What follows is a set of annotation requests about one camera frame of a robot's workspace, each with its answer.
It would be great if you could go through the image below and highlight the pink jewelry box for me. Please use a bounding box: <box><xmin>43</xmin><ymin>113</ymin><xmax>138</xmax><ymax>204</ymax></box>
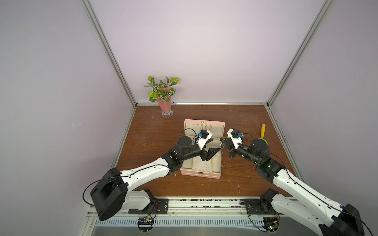
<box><xmin>180</xmin><ymin>119</ymin><xmax>225</xmax><ymax>179</ymax></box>

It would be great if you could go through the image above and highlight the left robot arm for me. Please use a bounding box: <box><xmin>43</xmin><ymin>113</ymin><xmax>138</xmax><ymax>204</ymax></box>
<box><xmin>90</xmin><ymin>136</ymin><xmax>220</xmax><ymax>221</ymax></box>

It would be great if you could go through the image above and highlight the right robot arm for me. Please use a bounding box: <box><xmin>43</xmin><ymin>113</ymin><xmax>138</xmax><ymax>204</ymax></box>
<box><xmin>220</xmin><ymin>138</ymin><xmax>369</xmax><ymax>236</ymax></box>

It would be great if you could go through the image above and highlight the potted plant pink vase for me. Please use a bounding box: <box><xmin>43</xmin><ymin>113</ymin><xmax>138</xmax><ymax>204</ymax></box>
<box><xmin>146</xmin><ymin>76</ymin><xmax>180</xmax><ymax>118</ymax></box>

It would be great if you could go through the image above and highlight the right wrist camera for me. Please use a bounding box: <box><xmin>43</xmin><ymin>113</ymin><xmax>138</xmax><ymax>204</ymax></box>
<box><xmin>227</xmin><ymin>128</ymin><xmax>243</xmax><ymax>149</ymax></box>

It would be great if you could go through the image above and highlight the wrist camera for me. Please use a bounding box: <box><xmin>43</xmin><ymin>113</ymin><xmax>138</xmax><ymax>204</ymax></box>
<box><xmin>227</xmin><ymin>128</ymin><xmax>243</xmax><ymax>149</ymax></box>
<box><xmin>195</xmin><ymin>129</ymin><xmax>212</xmax><ymax>150</ymax></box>

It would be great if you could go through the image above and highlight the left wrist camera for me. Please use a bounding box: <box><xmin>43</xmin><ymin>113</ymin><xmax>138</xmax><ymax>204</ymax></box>
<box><xmin>195</xmin><ymin>129</ymin><xmax>212</xmax><ymax>150</ymax></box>

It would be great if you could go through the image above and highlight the green shovel yellow handle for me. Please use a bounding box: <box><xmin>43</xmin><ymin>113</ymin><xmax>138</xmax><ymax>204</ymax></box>
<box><xmin>260</xmin><ymin>124</ymin><xmax>268</xmax><ymax>144</ymax></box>

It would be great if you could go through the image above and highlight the aluminium front rail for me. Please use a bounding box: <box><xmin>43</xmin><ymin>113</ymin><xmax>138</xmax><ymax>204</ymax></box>
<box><xmin>87</xmin><ymin>197</ymin><xmax>330</xmax><ymax>218</ymax></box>

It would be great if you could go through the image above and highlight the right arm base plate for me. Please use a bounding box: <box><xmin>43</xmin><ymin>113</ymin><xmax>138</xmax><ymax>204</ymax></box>
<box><xmin>240</xmin><ymin>199</ymin><xmax>281</xmax><ymax>215</ymax></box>

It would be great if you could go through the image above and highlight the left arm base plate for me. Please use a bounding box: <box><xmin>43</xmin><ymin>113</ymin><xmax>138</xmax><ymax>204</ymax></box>
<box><xmin>128</xmin><ymin>199</ymin><xmax>169</xmax><ymax>215</ymax></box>

